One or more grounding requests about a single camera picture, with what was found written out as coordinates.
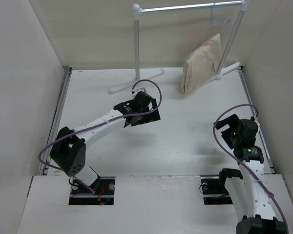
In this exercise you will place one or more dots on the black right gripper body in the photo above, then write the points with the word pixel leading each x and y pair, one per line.
pixel 238 139

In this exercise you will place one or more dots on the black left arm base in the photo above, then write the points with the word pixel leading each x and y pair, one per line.
pixel 99 194

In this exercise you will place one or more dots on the white clothes rack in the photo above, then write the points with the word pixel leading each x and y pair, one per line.
pixel 167 35

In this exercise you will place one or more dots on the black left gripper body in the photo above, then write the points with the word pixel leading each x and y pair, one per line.
pixel 148 117

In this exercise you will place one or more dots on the aluminium table edge rail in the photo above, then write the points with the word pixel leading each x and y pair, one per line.
pixel 56 119

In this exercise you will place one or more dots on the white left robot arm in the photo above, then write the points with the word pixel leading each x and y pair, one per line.
pixel 69 151

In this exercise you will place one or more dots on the beige trousers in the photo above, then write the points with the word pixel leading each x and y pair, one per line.
pixel 201 64

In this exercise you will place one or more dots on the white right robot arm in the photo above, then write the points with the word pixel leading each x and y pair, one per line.
pixel 252 201

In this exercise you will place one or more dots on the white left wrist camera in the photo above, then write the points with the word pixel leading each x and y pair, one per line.
pixel 135 92

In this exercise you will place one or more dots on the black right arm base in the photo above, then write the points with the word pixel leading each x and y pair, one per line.
pixel 213 192

